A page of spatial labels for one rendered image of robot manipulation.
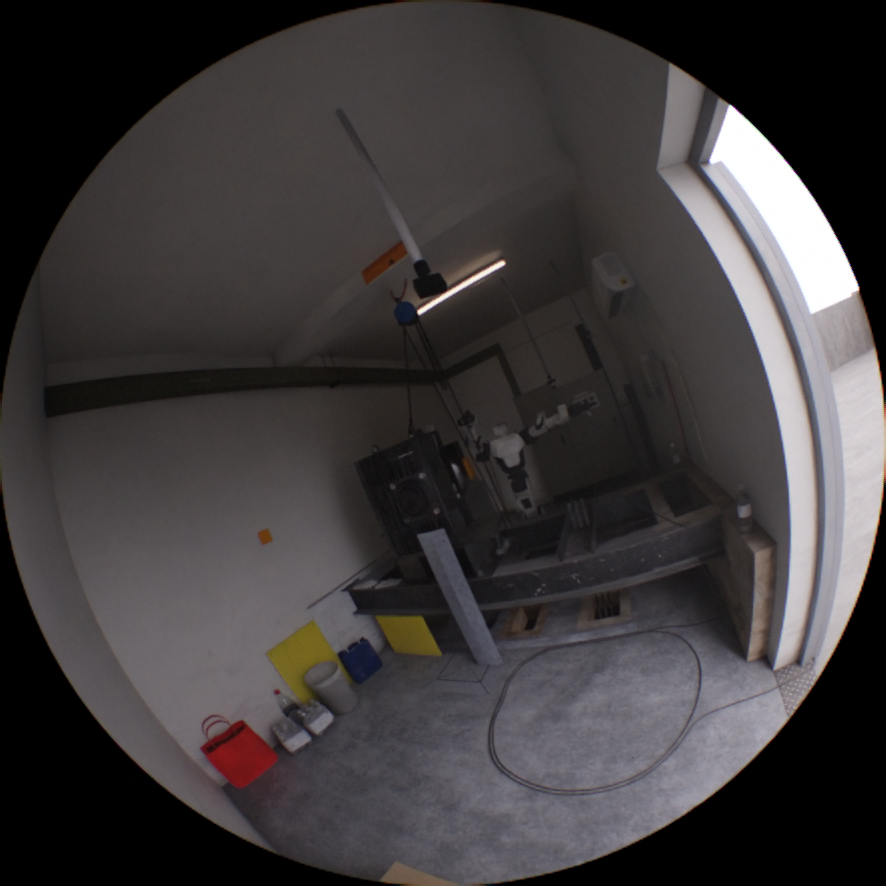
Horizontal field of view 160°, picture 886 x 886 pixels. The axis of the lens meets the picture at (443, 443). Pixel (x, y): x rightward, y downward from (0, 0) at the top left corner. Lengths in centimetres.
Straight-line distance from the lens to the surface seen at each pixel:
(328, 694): 242
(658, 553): 186
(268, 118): 153
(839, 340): 832
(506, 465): 266
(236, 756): 242
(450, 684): 230
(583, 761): 168
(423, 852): 170
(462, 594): 196
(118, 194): 169
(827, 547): 145
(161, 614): 225
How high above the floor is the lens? 148
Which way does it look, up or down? 1 degrees up
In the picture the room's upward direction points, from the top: 22 degrees counter-clockwise
